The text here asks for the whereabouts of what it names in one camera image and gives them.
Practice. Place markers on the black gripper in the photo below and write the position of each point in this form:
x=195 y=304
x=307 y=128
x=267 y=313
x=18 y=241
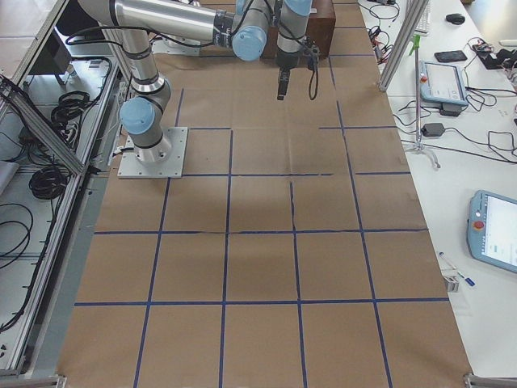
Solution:
x=287 y=60

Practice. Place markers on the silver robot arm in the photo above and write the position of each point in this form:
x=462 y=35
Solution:
x=137 y=30

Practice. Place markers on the dark wooden drawer cabinet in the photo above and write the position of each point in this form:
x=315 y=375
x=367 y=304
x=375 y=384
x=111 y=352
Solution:
x=320 y=29

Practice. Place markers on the silver tripod stand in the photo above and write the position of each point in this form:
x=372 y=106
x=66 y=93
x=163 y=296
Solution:
x=418 y=147

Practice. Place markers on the black power adapter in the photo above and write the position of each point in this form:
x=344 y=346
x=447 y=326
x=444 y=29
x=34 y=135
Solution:
x=433 y=130

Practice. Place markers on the far teach pendant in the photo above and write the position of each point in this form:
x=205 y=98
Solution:
x=441 y=83

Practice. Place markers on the teach pendant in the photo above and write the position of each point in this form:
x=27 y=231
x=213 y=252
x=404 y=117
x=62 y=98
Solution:
x=491 y=229
x=441 y=83

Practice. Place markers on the black smartphone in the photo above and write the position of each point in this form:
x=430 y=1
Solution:
x=450 y=56

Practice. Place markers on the black computer mouse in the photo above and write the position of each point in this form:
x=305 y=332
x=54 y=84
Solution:
x=455 y=18

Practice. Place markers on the brown paper table cover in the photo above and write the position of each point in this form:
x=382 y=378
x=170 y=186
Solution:
x=293 y=252

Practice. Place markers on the near teach pendant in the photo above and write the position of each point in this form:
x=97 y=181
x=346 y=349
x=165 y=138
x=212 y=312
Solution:
x=491 y=229

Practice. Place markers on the blue white pen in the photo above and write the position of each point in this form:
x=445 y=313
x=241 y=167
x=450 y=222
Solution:
x=467 y=279

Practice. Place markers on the aluminium frame post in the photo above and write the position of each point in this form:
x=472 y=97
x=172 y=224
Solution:
x=406 y=33

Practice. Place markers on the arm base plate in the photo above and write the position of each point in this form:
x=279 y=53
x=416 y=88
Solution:
x=165 y=160

